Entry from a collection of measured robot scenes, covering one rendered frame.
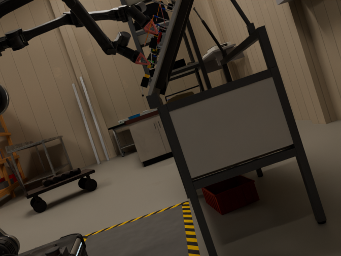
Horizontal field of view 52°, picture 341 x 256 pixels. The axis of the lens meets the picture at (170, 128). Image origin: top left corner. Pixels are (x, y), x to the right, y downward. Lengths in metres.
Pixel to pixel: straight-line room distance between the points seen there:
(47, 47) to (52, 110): 1.63
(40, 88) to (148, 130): 4.73
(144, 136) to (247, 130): 3.89
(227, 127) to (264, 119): 0.18
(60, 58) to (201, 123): 8.14
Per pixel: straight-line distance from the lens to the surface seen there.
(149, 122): 5.49
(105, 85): 9.40
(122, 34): 1.96
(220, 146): 1.69
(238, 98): 1.70
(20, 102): 9.74
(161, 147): 5.52
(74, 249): 2.00
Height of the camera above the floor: 0.78
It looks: 3 degrees down
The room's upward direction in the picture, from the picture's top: 19 degrees counter-clockwise
